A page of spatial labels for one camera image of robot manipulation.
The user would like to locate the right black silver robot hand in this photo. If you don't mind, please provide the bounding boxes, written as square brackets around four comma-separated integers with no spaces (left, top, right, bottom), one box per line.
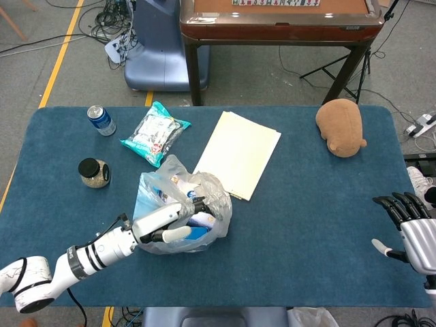
[371,191,436,274]

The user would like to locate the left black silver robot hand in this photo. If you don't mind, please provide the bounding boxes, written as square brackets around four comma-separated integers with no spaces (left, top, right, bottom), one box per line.
[131,196,217,245]

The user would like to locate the clear plastic bag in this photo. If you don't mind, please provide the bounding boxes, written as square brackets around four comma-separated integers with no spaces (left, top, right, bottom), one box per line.
[131,154,233,255]

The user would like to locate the clear trash bag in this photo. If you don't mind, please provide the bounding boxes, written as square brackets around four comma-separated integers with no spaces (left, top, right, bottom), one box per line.
[287,306,340,327]

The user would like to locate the white blue paper package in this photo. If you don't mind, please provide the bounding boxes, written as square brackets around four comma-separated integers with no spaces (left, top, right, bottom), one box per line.
[168,175,216,230]

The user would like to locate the blue Oreo cookie box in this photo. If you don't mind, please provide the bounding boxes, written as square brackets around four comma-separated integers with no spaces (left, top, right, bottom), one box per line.
[185,226,209,242]

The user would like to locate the white sneaker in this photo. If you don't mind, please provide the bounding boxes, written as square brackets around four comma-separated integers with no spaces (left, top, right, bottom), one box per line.
[406,166,436,209]

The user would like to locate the glass jar black lid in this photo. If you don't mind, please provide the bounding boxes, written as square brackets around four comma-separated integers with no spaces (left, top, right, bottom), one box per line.
[78,157,111,189]

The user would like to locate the teal snack packet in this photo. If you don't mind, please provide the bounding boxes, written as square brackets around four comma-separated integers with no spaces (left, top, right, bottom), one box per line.
[119,101,192,168]

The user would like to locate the cream paper sheets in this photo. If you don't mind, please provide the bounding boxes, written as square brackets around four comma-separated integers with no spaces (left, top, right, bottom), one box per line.
[193,110,282,202]

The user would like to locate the blue soda can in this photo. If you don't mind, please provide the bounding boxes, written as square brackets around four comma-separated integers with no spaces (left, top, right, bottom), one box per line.
[87,104,117,137]

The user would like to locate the grey robot torso base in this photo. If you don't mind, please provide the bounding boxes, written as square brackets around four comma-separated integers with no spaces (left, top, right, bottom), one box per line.
[141,306,289,327]

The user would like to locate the blue table mat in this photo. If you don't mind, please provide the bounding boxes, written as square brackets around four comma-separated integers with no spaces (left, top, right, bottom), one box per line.
[0,105,432,308]

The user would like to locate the brown plush toy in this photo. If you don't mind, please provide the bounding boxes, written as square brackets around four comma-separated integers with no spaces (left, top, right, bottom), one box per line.
[315,99,368,158]

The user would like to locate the blue grey machine base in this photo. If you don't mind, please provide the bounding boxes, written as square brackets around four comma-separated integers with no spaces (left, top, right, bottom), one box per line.
[124,0,211,92]

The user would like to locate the black tripod stand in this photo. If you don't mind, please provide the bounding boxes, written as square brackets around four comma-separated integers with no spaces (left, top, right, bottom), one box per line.
[299,0,401,105]

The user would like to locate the white power strip with plugs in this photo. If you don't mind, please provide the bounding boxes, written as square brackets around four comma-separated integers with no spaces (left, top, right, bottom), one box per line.
[104,32,137,64]

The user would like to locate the brown mahjong table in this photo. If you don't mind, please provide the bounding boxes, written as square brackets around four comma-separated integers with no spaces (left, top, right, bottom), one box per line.
[179,0,382,106]

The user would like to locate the chair with wooden legs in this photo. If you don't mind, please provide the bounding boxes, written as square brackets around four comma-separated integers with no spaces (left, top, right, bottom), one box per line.
[0,0,38,42]

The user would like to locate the face-up mahjong tile row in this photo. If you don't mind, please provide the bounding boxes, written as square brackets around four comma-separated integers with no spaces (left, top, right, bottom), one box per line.
[232,0,321,7]

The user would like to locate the black floor frame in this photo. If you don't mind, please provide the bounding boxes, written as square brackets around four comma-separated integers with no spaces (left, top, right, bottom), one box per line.
[403,153,436,174]

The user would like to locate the black cable bundle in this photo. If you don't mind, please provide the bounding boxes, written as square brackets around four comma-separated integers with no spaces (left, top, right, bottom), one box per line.
[78,0,137,45]

